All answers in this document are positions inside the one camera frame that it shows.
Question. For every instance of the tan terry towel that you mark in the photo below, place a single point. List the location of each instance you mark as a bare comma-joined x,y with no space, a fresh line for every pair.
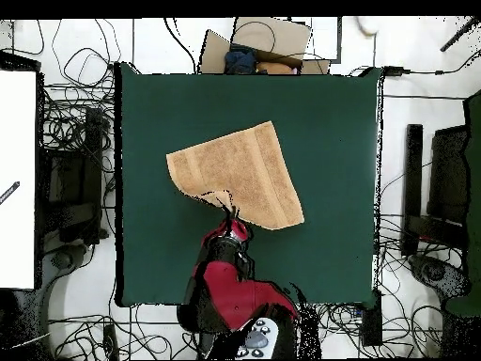
240,173

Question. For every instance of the black equipment stand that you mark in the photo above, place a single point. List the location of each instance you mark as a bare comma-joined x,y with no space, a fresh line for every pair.
94,169

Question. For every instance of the black tripod leg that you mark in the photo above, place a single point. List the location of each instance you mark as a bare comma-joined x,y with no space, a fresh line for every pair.
460,35

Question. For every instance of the brown cardboard box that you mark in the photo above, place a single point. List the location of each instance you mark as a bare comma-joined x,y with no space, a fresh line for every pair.
270,35

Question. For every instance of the black power strip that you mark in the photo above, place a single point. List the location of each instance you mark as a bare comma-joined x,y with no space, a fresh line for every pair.
111,342
372,319

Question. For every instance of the orange garment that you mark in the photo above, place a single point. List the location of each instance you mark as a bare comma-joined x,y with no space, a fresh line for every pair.
274,68

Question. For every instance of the black monitor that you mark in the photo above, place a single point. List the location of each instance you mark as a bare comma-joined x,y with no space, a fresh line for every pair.
449,173

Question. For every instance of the white board with black frame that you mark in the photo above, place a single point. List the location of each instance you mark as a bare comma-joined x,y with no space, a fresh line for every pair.
17,169

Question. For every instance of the black upright bar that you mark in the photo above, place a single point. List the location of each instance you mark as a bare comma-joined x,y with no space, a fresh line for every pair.
414,169

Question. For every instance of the black power adapter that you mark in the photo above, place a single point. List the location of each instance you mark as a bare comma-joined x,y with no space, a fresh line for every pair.
394,69

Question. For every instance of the dark blue garment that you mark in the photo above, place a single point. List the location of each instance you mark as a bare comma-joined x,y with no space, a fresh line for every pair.
240,60

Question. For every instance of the green chair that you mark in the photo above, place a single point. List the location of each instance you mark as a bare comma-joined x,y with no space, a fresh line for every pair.
474,188

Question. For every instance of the black marker pen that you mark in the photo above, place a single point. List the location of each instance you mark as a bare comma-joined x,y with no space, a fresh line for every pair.
10,191

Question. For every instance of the dark green table cloth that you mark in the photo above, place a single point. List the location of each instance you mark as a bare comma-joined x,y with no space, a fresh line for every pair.
319,244

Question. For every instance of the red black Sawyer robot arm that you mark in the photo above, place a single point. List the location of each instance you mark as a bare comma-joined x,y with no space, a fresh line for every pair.
233,293

